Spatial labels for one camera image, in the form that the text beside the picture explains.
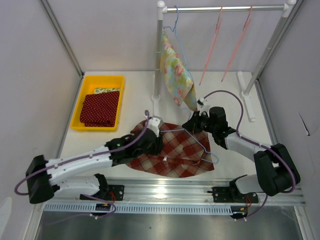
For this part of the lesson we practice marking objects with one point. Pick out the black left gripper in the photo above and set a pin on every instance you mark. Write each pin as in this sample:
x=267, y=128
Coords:
x=158, y=146

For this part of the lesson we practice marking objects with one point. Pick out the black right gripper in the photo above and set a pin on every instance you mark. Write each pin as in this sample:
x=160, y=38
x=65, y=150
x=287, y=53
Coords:
x=192, y=125

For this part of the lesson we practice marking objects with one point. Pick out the blue wire hanger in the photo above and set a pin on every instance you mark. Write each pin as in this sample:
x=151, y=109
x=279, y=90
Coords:
x=182, y=147
x=174, y=30

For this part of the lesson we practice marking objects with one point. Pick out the red plaid skirt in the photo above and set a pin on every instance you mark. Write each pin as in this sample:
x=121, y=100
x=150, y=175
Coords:
x=157, y=166

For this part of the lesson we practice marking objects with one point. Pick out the pastel floral skirt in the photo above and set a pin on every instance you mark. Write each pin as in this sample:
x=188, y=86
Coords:
x=178, y=82

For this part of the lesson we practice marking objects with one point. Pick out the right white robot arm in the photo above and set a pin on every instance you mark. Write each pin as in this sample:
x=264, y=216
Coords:
x=275, y=170

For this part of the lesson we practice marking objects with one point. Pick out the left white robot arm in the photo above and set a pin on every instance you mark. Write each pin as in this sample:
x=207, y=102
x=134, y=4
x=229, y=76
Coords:
x=47, y=178

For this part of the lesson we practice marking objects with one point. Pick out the red polka dot cloth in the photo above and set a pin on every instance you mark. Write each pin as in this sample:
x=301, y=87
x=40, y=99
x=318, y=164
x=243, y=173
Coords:
x=100, y=110

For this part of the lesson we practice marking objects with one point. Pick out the yellow plastic tray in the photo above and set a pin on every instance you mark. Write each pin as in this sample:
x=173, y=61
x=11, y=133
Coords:
x=89, y=84

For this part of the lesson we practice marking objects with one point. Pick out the green patterned cloth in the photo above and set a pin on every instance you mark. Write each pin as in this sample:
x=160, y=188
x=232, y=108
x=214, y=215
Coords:
x=105, y=90

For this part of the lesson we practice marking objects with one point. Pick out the white metal clothes rack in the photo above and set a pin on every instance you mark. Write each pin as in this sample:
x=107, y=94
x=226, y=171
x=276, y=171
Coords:
x=267, y=23

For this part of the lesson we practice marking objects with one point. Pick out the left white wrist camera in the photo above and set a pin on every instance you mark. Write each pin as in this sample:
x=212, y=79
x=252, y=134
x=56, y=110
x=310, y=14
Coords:
x=154, y=124

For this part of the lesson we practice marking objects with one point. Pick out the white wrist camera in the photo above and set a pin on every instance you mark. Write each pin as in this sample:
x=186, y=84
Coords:
x=154, y=124
x=203, y=105

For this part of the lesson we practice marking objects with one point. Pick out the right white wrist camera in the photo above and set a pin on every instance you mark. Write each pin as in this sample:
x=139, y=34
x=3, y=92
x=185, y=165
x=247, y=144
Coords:
x=203, y=105

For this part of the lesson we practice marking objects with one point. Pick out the aluminium mounting rail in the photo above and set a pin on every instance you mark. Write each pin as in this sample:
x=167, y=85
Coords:
x=195, y=192

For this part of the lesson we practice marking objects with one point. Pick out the pink wire hanger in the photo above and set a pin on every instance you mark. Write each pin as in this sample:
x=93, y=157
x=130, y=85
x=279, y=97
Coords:
x=239, y=41
x=213, y=42

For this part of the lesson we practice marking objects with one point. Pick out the white slotted cable duct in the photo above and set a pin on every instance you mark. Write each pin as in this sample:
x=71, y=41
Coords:
x=139, y=208

